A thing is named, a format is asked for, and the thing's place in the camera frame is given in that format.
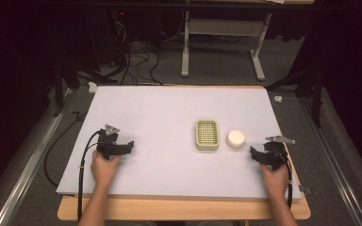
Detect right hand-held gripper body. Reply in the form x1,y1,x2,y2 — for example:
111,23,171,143
263,135,297,171

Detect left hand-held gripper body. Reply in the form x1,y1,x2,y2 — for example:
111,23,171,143
95,123,122,160

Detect person's right hand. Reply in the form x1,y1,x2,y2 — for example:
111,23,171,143
259,163,289,198

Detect person's left hand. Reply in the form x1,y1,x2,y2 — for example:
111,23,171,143
90,150,123,190

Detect round white soap bar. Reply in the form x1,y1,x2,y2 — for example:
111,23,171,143
225,129,246,150

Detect white foam board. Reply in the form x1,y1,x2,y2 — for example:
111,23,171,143
55,85,303,202

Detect grey tape piece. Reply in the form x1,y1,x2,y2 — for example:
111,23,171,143
298,185,313,196

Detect green soap dish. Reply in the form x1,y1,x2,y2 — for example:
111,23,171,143
194,118,221,152

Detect black stand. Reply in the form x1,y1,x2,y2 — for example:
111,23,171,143
52,57,118,118
265,62,325,129

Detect wooden table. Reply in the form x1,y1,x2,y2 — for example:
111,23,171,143
57,84,312,221

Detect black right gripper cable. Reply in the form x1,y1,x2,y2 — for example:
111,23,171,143
271,150,294,210

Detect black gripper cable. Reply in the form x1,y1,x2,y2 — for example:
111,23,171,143
271,150,294,210
76,130,102,222

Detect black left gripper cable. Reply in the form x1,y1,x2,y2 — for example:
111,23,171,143
76,130,102,222

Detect black floor cable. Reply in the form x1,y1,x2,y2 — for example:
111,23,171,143
43,110,89,188

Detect metal floor rail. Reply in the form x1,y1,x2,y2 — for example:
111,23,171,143
297,95,362,226
0,89,77,226

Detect tangle of black cables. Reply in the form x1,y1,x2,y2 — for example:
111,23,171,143
107,18,165,87

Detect white desk frame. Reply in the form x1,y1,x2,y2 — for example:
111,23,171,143
180,10,273,82

